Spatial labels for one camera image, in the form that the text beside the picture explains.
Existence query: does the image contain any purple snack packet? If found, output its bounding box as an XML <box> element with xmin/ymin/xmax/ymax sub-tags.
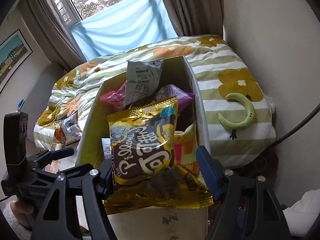
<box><xmin>155</xmin><ymin>84</ymin><xmax>195</xmax><ymax>113</ymax></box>

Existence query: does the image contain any person's left hand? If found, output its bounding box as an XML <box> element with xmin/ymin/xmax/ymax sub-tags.
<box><xmin>10</xmin><ymin>201</ymin><xmax>35</xmax><ymax>230</ymax></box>

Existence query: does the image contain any green crescent moon toy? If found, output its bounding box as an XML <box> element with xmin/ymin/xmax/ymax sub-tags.
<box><xmin>218</xmin><ymin>92</ymin><xmax>256</xmax><ymax>140</ymax></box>

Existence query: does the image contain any gold snack packet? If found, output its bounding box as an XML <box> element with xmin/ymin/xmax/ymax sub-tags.
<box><xmin>103</xmin><ymin>95</ymin><xmax>213</xmax><ymax>215</ymax></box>

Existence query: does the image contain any green cardboard box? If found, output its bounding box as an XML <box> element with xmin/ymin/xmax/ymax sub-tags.
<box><xmin>76</xmin><ymin>55</ymin><xmax>212</xmax><ymax>240</ymax></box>

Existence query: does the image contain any blue white snack packet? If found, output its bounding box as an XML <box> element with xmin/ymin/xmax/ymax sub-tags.
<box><xmin>124</xmin><ymin>57</ymin><xmax>165</xmax><ymax>107</ymax></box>

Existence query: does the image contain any black cable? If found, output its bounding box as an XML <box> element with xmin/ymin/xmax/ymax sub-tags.
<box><xmin>272</xmin><ymin>102</ymin><xmax>320</xmax><ymax>148</ymax></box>

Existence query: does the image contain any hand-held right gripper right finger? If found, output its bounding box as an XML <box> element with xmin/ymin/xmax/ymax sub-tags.
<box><xmin>196</xmin><ymin>145</ymin><xmax>292</xmax><ymax>240</ymax></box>

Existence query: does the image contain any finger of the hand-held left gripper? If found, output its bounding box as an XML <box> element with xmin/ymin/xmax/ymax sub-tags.
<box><xmin>27</xmin><ymin>148</ymin><xmax>75</xmax><ymax>167</ymax></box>

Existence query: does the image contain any white cloth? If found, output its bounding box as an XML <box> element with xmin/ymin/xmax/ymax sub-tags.
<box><xmin>282</xmin><ymin>189</ymin><xmax>318</xmax><ymax>238</ymax></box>

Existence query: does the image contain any pink snack packet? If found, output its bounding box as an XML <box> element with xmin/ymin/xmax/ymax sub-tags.
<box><xmin>100</xmin><ymin>82</ymin><xmax>127</xmax><ymax>112</ymax></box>

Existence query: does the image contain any brown curtain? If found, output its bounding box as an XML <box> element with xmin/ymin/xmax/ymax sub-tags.
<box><xmin>24</xmin><ymin>0</ymin><xmax>87</xmax><ymax>72</ymax></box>
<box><xmin>156</xmin><ymin>0</ymin><xmax>225</xmax><ymax>41</ymax></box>

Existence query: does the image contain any orange white snack packet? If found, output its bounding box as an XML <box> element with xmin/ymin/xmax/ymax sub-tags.
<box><xmin>174</xmin><ymin>124</ymin><xmax>201</xmax><ymax>175</ymax></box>

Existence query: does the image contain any framed wall picture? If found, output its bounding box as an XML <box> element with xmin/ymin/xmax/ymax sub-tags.
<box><xmin>0</xmin><ymin>29</ymin><xmax>34</xmax><ymax>94</ymax></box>

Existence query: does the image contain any light blue window cloth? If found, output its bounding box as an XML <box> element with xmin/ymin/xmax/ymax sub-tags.
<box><xmin>69</xmin><ymin>0</ymin><xmax>180</xmax><ymax>61</ymax></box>

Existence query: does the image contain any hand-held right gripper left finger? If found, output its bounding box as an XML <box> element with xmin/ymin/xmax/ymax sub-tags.
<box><xmin>30</xmin><ymin>161</ymin><xmax>118</xmax><ymax>240</ymax></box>

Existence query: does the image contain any floral striped blanket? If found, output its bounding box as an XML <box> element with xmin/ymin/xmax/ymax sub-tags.
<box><xmin>34</xmin><ymin>35</ymin><xmax>277</xmax><ymax>168</ymax></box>

